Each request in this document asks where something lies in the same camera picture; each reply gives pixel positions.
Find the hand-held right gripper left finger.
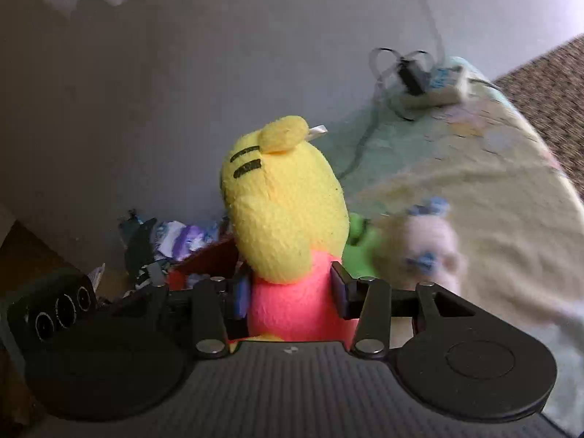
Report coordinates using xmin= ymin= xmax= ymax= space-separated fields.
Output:
xmin=150 ymin=274 xmax=253 ymax=360

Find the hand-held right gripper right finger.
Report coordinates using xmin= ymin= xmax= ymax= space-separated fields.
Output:
xmin=331 ymin=261 xmax=477 ymax=360

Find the red cardboard box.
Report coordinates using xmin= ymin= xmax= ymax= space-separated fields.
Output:
xmin=168 ymin=236 xmax=243 ymax=290

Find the green plush toy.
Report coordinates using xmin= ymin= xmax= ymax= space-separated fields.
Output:
xmin=343 ymin=214 xmax=385 ymax=277

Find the yellow plush toy pink shirt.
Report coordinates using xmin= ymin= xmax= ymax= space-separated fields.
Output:
xmin=220 ymin=115 xmax=362 ymax=348

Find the white plush toy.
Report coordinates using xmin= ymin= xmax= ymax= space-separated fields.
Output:
xmin=376 ymin=198 xmax=468 ymax=295

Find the purple white packet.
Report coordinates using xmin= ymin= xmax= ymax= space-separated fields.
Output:
xmin=155 ymin=220 xmax=225 ymax=262

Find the dark green cloth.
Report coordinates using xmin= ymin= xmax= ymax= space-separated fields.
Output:
xmin=122 ymin=218 xmax=160 ymax=284

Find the printed bed sheet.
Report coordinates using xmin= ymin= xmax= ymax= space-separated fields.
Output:
xmin=315 ymin=57 xmax=584 ymax=434

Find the white power strip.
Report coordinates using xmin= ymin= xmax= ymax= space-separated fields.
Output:
xmin=391 ymin=65 xmax=472 ymax=111

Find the black charger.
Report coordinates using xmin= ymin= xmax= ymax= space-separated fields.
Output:
xmin=396 ymin=56 xmax=428 ymax=97

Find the brown woven mat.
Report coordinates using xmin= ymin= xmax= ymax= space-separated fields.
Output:
xmin=494 ymin=33 xmax=584 ymax=202

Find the thin black charger cable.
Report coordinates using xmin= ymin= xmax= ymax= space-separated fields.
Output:
xmin=337 ymin=48 xmax=439 ymax=181

